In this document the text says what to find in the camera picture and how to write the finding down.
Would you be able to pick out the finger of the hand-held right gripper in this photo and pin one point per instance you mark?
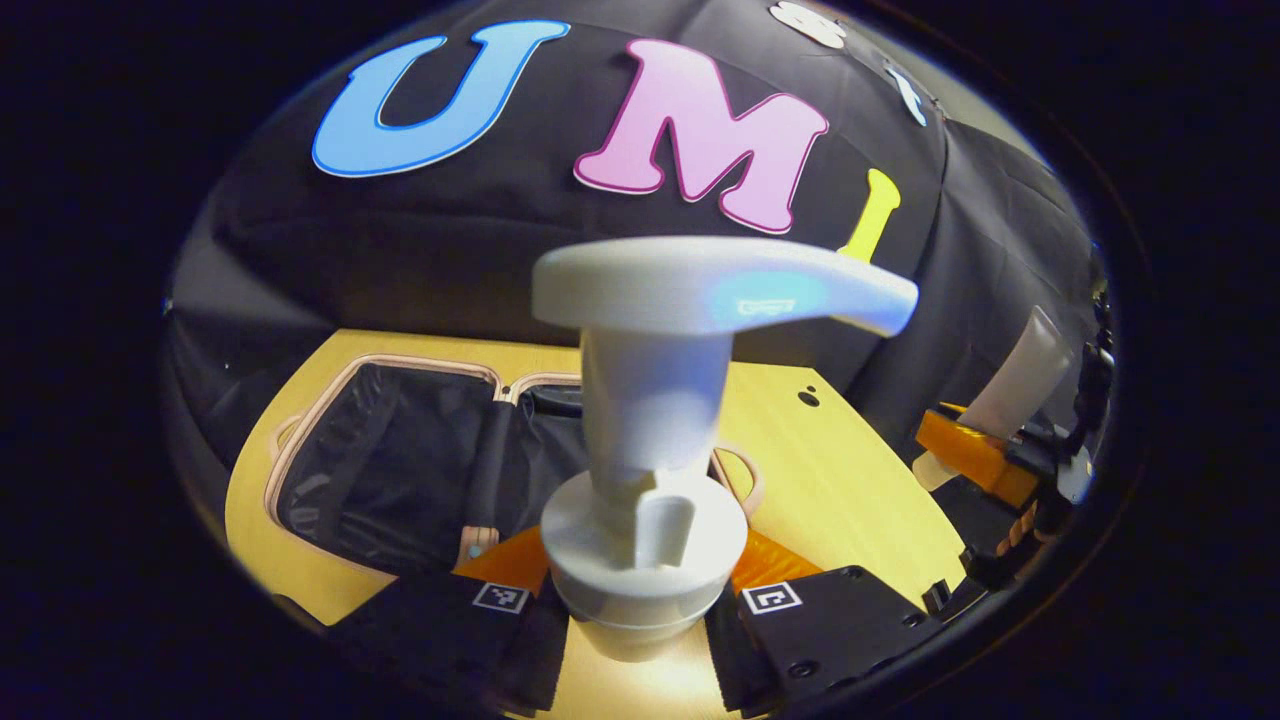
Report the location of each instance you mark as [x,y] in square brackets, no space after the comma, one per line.
[985,460]

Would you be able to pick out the white squeeze tube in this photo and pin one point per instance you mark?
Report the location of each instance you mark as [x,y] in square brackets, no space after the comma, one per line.
[1020,380]

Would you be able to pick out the white pump bottle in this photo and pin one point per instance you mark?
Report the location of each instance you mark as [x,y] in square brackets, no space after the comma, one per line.
[650,400]

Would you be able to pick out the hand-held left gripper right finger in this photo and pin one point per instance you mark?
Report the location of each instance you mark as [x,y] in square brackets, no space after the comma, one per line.
[840,630]

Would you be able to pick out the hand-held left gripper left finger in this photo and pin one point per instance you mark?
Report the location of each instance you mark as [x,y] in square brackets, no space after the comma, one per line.
[440,630]

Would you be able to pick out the black backdrop cloth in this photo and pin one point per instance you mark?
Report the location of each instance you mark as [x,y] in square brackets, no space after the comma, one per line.
[450,250]

